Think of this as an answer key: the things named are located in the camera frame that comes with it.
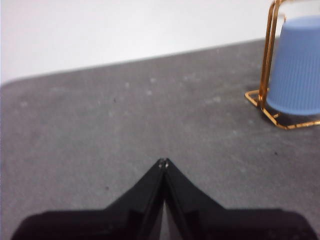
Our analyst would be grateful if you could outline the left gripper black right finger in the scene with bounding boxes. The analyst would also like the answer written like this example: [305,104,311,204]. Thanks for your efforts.
[164,157,319,240]

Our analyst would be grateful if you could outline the blue ribbed cup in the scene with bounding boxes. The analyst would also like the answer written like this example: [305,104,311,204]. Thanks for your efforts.
[265,15,320,117]

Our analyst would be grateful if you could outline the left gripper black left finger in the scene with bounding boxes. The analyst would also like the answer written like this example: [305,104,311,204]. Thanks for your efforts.
[11,158,166,240]

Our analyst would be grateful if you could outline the gold wire cup rack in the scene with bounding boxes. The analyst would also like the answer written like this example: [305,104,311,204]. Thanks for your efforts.
[244,0,320,131]

